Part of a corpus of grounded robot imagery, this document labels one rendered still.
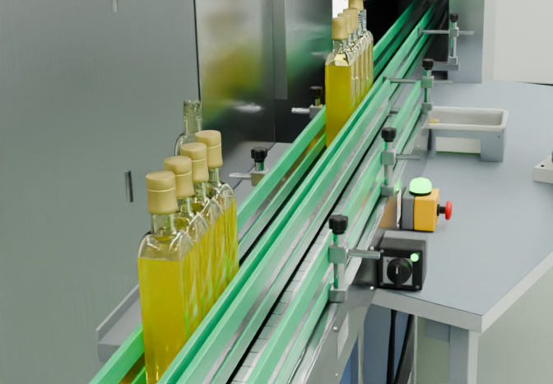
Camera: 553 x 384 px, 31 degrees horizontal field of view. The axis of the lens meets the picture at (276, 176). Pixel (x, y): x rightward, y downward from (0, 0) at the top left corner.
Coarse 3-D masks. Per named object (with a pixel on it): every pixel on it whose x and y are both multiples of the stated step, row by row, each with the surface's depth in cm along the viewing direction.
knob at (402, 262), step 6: (396, 258) 177; (402, 258) 177; (390, 264) 176; (396, 264) 175; (402, 264) 175; (408, 264) 176; (390, 270) 176; (396, 270) 174; (402, 270) 175; (408, 270) 175; (390, 276) 176; (396, 276) 175; (402, 276) 176; (408, 276) 175; (396, 282) 175; (402, 282) 176
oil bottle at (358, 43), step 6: (354, 42) 222; (360, 42) 223; (360, 48) 222; (360, 54) 222; (360, 60) 222; (360, 66) 222; (360, 72) 223; (360, 78) 223; (360, 84) 224; (360, 90) 224; (360, 96) 225; (360, 102) 225
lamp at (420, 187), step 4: (412, 180) 205; (416, 180) 204; (420, 180) 204; (424, 180) 204; (428, 180) 205; (412, 184) 204; (416, 184) 204; (420, 184) 203; (424, 184) 203; (428, 184) 204; (412, 188) 204; (416, 188) 204; (420, 188) 203; (424, 188) 203; (428, 188) 204; (412, 192) 204; (416, 192) 204; (420, 192) 204; (424, 192) 204; (428, 192) 204; (416, 196) 204; (420, 196) 204; (424, 196) 204
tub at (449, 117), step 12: (444, 108) 262; (456, 108) 262; (468, 108) 261; (480, 108) 261; (444, 120) 263; (456, 120) 262; (468, 120) 261; (480, 120) 261; (492, 120) 260; (504, 120) 249
